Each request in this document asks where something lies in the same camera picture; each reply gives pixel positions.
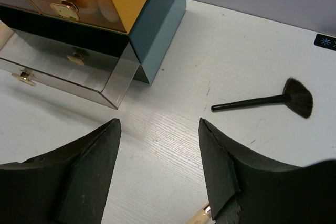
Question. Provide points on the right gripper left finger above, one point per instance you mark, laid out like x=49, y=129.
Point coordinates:
x=67, y=185

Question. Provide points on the clear yellow box drawer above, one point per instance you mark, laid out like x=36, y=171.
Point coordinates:
x=96, y=13

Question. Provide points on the dark teal drawer cabinet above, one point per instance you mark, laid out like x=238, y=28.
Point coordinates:
x=149, y=37

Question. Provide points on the clear cabinet drawer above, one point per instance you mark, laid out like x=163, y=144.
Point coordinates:
x=97, y=77

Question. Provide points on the beige concealer tube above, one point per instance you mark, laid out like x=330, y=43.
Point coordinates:
x=202, y=216

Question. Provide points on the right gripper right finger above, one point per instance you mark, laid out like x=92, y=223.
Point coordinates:
x=244, y=186

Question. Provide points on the black fan brush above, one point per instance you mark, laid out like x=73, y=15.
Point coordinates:
x=295, y=96

